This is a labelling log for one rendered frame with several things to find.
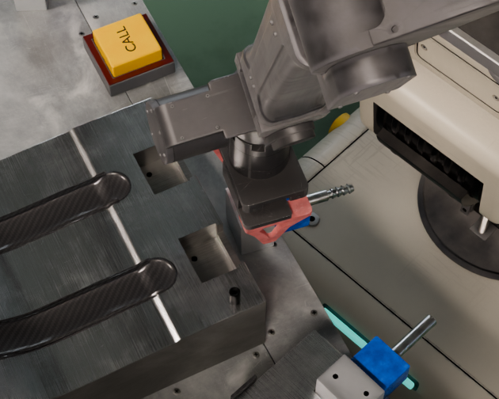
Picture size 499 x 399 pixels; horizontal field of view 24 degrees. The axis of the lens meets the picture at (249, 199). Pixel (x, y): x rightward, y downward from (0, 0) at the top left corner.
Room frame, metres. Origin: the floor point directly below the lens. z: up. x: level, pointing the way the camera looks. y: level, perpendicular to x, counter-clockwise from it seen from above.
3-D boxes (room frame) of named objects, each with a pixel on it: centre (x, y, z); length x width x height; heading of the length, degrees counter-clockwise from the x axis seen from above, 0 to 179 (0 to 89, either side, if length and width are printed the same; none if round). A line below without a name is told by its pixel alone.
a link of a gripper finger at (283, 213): (0.59, -0.02, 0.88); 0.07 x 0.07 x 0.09; 19
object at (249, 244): (0.62, -0.05, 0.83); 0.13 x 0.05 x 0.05; 109
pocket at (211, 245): (0.53, 0.04, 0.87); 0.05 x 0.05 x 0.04; 26
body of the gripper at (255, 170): (0.61, -0.01, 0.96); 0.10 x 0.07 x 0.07; 19
